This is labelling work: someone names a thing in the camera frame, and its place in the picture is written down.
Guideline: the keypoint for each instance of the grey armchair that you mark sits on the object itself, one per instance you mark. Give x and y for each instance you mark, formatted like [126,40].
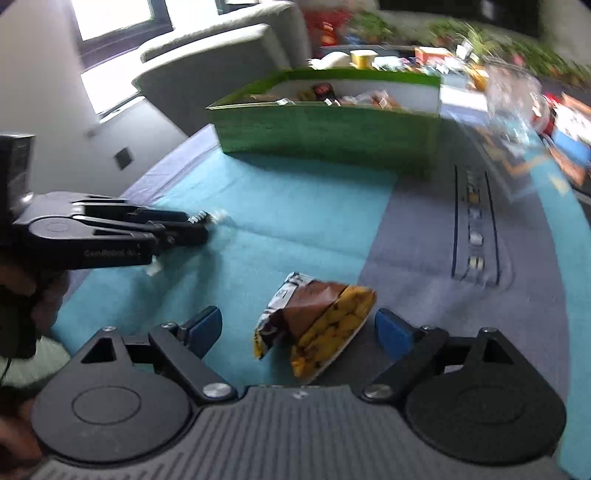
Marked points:
[183,72]

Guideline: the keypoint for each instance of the green cardboard box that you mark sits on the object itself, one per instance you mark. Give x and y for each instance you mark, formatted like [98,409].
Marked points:
[381,119]

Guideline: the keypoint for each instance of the blue patterned table mat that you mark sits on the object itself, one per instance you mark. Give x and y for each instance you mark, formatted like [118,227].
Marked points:
[454,252]

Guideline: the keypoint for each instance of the red flower decoration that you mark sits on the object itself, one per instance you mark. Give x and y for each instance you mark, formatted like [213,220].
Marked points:
[324,24]

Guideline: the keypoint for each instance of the black wall socket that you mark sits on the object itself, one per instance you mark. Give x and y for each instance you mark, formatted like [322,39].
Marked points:
[123,158]

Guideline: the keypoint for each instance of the clear glass pitcher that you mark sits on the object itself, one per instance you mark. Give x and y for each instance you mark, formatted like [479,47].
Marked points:
[518,111]

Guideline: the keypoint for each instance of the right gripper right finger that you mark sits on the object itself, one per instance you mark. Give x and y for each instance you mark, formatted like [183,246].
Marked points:
[412,350]

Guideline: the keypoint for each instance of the blue white carton box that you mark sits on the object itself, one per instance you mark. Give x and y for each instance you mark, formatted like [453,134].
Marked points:
[570,144]

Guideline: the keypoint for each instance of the person's left hand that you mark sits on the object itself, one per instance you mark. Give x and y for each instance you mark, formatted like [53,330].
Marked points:
[29,307]

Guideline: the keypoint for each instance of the yellow brown snack bag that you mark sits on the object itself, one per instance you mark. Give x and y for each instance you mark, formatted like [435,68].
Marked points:
[317,319]

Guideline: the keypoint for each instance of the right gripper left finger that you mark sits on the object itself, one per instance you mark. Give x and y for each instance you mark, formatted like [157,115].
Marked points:
[182,348]

